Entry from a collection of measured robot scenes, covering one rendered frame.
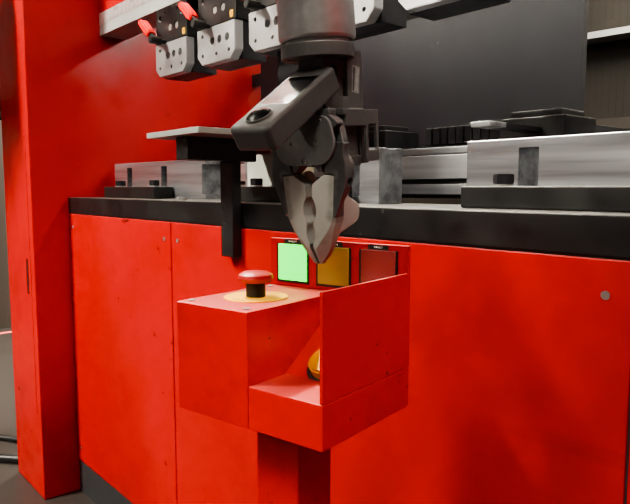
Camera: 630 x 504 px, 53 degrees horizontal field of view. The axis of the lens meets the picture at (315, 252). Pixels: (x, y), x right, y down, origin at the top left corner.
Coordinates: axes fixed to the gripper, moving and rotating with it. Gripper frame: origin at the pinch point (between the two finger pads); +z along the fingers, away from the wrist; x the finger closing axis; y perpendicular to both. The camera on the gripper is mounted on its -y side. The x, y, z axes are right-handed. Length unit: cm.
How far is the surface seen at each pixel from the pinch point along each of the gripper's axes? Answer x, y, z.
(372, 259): -0.4, 9.9, 2.5
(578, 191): -17.2, 29.1, -3.4
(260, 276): 8.2, 0.6, 3.3
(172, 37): 84, 57, -38
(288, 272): 11.9, 9.7, 4.9
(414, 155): 28, 72, -7
